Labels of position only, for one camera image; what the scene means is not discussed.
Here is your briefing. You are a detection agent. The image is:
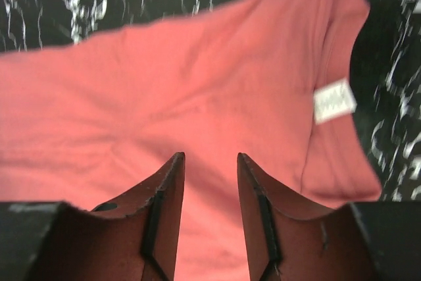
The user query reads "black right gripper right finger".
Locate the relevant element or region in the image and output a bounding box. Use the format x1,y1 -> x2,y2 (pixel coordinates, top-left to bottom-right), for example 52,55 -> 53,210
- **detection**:
237,153 -> 420,281

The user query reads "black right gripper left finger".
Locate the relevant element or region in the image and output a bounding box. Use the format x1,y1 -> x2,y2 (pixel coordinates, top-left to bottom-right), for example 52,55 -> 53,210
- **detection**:
1,153 -> 186,280

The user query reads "salmon pink t shirt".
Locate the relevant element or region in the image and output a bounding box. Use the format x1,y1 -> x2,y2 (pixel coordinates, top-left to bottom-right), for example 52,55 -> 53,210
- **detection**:
1,0 -> 382,280

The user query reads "black marble pattern mat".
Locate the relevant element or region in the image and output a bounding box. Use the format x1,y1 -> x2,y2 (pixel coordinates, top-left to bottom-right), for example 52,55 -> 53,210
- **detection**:
1,0 -> 420,201

